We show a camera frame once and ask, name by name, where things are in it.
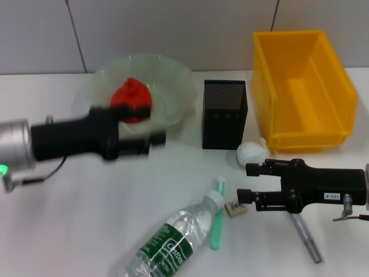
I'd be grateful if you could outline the right arm cable with plug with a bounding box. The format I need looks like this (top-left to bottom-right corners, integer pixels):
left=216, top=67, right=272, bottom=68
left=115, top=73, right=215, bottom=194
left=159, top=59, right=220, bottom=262
left=332, top=193, right=369, bottom=223

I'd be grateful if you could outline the white paper ball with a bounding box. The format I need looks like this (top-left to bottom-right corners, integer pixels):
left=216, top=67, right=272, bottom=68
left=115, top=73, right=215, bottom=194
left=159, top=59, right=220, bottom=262
left=236, top=137, right=270, bottom=167

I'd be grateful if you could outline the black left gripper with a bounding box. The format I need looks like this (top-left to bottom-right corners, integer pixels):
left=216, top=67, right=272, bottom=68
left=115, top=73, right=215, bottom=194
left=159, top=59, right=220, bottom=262
left=29, top=103, right=167, bottom=162

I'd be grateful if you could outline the green wavy glass fruit bowl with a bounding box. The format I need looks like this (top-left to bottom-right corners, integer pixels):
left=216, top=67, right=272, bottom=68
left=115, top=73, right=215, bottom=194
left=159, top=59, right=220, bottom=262
left=86, top=52, right=198, bottom=134

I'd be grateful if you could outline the silver grey marker pen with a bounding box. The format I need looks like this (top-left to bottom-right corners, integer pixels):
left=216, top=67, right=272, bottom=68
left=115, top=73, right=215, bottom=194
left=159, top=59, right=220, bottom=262
left=289, top=212, right=323, bottom=264

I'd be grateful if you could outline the beige eraser with barcode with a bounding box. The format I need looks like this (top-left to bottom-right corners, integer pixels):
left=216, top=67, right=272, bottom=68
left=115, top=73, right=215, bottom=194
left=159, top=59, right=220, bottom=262
left=224, top=200, right=249, bottom=218

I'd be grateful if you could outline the clear green-label water bottle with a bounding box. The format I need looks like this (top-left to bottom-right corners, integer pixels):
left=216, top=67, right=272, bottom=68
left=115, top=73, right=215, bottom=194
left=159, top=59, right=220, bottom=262
left=111, top=190, right=226, bottom=277

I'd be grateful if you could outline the orange fruit with stem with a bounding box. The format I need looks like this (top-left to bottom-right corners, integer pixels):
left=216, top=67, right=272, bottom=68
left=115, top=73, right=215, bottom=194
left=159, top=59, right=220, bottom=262
left=110, top=77, right=154, bottom=125

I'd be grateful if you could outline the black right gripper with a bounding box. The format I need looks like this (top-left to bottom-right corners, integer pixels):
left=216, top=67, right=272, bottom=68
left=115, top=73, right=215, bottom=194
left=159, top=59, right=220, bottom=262
left=236, top=158, right=367, bottom=215

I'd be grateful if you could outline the black mesh pen holder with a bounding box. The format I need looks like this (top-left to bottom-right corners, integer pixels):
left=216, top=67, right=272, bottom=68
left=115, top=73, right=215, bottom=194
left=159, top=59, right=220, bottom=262
left=202, top=79, right=249, bottom=151

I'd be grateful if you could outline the yellow plastic bin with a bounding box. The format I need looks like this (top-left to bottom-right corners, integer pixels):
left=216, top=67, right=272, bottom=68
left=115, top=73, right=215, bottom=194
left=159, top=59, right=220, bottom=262
left=251, top=29, right=359, bottom=153

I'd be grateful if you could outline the green toothbrush case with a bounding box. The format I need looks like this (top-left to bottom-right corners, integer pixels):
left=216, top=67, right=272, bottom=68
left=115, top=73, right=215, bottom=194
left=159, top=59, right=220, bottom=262
left=209, top=176, right=227, bottom=251

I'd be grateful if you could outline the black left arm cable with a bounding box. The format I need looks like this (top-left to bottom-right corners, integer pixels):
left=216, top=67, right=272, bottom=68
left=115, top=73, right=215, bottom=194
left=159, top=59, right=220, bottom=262
left=1, top=156, right=66, bottom=193

